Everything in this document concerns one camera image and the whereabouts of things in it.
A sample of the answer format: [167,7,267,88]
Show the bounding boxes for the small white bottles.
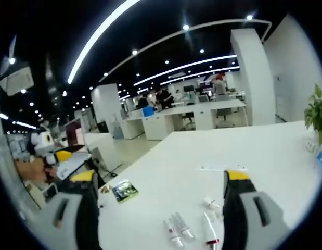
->
[305,137,318,154]

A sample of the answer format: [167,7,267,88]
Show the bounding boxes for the small white skincare jar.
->
[203,197,220,210]

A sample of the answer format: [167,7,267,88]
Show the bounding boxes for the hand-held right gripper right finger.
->
[222,169,292,250]

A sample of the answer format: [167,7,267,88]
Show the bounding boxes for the white low cabinet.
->
[83,132,122,173]

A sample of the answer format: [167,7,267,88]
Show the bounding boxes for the green potted plant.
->
[303,83,322,145]

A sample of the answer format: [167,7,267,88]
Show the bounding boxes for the grey office chair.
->
[216,94,234,121]

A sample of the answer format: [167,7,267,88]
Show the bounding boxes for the ceiling air conditioner unit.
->
[0,65,34,96]

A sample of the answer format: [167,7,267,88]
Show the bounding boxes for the white skincare tube red label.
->
[162,218,184,248]

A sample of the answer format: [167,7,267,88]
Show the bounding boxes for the white skincare tube red cap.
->
[203,211,220,247]

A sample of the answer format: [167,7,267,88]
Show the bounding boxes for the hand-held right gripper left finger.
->
[37,169,101,250]

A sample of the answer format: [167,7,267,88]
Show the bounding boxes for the row of white office desks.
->
[121,98,249,141]

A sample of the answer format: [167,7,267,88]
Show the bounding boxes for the person's left hand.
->
[18,155,56,183]

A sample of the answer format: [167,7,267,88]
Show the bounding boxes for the green printed packet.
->
[112,180,139,204]

